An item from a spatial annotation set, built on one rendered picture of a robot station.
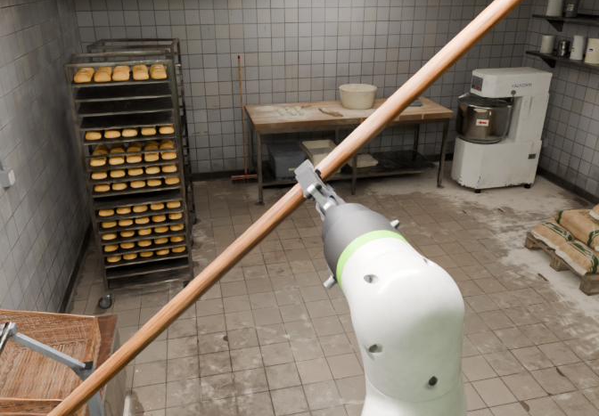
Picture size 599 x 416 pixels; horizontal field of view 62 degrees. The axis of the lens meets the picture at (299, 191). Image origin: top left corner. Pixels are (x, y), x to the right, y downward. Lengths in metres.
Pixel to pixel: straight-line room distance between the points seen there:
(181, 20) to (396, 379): 5.36
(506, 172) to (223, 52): 3.43
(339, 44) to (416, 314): 5.60
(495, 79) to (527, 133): 0.77
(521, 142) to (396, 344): 5.64
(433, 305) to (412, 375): 0.07
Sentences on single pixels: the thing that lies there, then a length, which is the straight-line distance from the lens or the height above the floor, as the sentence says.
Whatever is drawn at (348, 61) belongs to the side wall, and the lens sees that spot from 6.06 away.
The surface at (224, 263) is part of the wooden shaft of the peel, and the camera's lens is 0.83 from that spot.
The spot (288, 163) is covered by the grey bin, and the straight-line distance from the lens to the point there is 5.42.
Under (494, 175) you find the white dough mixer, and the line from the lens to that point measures 6.00.
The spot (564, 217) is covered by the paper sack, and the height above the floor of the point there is 0.40.
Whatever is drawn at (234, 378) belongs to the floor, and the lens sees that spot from 3.29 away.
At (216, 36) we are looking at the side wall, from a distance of 5.73.
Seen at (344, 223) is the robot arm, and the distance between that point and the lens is 0.59.
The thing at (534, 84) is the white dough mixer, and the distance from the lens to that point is 5.96.
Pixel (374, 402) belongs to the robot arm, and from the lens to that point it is 0.56.
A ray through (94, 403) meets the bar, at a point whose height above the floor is 0.78.
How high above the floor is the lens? 2.27
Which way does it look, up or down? 23 degrees down
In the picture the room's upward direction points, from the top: straight up
